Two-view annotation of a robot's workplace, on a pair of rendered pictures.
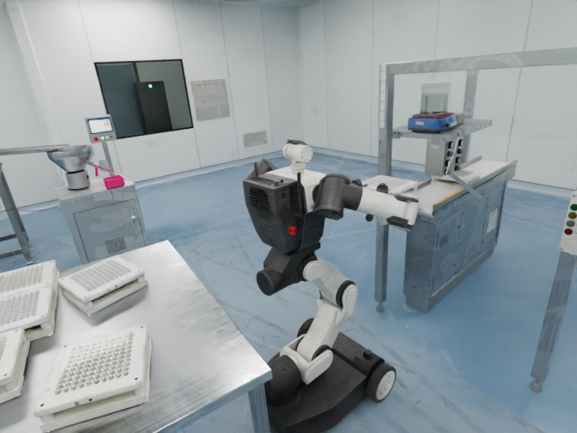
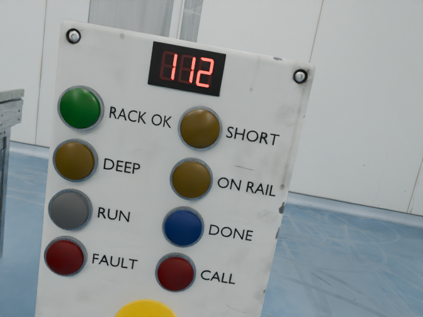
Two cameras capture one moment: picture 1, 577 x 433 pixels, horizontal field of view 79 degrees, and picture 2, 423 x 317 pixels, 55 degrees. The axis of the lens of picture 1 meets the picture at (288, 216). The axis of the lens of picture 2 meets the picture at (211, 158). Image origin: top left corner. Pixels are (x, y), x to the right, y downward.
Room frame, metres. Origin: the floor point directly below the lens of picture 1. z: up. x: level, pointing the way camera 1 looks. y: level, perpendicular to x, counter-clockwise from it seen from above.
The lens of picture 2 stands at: (1.06, -0.99, 1.09)
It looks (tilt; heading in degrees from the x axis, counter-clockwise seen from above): 12 degrees down; 306
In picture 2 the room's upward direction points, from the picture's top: 10 degrees clockwise
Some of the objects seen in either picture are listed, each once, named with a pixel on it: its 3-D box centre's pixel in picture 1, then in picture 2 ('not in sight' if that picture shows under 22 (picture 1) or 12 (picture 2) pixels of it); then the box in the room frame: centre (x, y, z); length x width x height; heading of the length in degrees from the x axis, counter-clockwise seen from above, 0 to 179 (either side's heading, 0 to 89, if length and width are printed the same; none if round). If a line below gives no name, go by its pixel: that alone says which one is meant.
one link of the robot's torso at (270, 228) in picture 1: (288, 206); not in sight; (1.36, -0.01, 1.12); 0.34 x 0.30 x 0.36; 39
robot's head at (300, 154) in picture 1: (298, 155); not in sight; (1.40, -0.06, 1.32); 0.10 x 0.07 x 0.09; 39
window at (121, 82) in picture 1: (148, 98); not in sight; (6.22, 2.18, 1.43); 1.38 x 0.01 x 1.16; 125
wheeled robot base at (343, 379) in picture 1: (312, 367); not in sight; (1.41, -0.06, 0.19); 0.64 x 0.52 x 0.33; 129
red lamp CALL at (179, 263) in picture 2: not in sight; (175, 273); (1.23, -1.20, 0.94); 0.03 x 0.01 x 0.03; 40
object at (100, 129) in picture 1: (106, 148); not in sight; (3.56, 1.77, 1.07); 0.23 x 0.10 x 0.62; 125
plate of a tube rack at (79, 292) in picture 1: (101, 277); not in sight; (1.25, 0.77, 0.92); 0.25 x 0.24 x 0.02; 49
